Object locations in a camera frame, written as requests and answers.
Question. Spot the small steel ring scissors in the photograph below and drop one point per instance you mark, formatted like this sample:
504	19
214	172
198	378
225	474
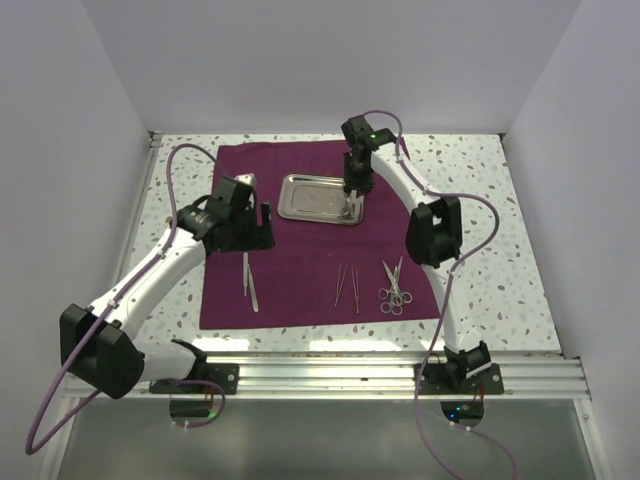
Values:
408	298

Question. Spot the steel instrument tray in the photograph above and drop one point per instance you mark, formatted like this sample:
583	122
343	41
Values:
315	198

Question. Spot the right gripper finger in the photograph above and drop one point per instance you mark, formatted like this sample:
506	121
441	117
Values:
350	192
365	190

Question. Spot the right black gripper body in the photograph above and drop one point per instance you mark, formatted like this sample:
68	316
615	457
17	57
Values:
356	174

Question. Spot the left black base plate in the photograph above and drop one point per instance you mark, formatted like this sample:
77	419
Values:
225	375

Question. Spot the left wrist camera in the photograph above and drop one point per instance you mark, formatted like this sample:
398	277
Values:
239	192

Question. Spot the steel scalpel handle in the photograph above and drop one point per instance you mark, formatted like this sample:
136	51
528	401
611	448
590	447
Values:
348	212

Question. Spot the purple cloth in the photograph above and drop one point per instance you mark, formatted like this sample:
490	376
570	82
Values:
296	280

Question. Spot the steel surgical scissors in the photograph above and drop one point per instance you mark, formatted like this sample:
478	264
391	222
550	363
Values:
393	306

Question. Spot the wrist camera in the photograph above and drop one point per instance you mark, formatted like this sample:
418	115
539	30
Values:
358	132
239	192

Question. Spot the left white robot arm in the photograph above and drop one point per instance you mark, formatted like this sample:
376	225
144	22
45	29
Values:
97	342

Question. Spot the fine pointed steel tweezers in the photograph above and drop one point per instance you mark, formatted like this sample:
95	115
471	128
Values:
341	277

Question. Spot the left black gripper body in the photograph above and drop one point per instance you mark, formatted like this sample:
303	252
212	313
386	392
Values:
245	224

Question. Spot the steel forceps with rings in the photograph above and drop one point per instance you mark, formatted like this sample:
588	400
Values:
393	291

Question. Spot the steel straight probe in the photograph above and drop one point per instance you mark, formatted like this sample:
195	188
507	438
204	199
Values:
253	291

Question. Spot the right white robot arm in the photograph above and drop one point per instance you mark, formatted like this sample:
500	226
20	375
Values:
433	241

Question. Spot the aluminium front rail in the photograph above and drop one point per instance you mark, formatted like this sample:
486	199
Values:
391	377

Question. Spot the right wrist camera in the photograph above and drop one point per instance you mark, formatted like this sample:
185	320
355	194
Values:
358	132

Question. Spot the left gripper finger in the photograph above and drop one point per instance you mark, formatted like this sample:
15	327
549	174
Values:
238	247
266	228

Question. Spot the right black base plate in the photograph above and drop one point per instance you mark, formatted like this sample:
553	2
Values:
435	380

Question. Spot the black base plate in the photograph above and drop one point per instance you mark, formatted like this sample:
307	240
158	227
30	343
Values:
225	375
435	380

